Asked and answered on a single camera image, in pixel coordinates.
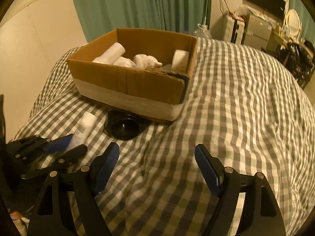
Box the crumpled white cloth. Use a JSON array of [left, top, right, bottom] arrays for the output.
[[113, 54, 163, 70]]

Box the white suitcase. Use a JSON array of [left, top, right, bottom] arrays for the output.
[[221, 14, 245, 44]]

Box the small white tube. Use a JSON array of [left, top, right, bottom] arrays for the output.
[[66, 112, 97, 151]]

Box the checkered bed duvet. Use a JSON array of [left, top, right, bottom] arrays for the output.
[[13, 36, 315, 236]]

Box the wooden dressing table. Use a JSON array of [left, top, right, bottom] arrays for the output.
[[265, 31, 313, 60]]

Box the cardboard box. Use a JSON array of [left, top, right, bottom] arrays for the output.
[[67, 28, 197, 123]]

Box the black bags pile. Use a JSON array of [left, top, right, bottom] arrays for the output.
[[278, 43, 314, 89]]

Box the clear water jug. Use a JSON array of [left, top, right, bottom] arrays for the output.
[[193, 23, 212, 39]]

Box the white oval mirror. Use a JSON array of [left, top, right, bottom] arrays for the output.
[[283, 9, 302, 41]]

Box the white bottle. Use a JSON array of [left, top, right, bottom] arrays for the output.
[[92, 42, 125, 65]]

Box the grey mini fridge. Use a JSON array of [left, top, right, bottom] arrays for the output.
[[242, 14, 272, 50]]

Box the green side curtain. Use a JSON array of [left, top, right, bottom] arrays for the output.
[[289, 0, 315, 45]]

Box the black round lid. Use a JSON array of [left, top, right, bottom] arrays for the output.
[[104, 110, 151, 141]]

